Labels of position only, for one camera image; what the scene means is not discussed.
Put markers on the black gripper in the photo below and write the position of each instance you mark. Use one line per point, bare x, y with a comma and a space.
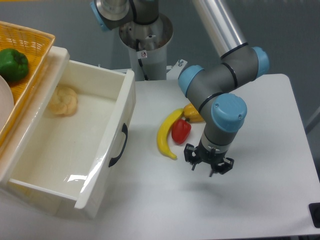
214, 155

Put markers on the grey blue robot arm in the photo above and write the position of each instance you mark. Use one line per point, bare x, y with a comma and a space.
209, 91

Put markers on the white drawer cabinet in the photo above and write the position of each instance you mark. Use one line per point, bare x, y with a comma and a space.
46, 157

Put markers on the red bell pepper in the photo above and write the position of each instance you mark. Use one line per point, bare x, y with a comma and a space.
180, 131

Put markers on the yellow bell pepper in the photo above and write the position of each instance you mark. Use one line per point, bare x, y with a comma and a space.
191, 114

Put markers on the yellow banana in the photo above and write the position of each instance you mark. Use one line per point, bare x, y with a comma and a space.
163, 132

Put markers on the black corner device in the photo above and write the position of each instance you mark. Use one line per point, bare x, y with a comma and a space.
314, 209

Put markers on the beige bread roll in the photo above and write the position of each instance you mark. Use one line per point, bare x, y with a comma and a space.
64, 101

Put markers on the orange woven basket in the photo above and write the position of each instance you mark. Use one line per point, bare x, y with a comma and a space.
27, 51

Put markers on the white plate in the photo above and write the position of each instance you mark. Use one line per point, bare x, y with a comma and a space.
6, 102

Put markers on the green bell pepper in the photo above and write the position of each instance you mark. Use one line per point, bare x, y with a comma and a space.
14, 65

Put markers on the black top drawer handle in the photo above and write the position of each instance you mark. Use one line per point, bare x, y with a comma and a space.
122, 145

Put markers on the white mounting bracket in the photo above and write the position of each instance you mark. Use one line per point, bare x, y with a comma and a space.
173, 71

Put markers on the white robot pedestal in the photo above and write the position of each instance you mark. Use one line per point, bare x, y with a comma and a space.
147, 47

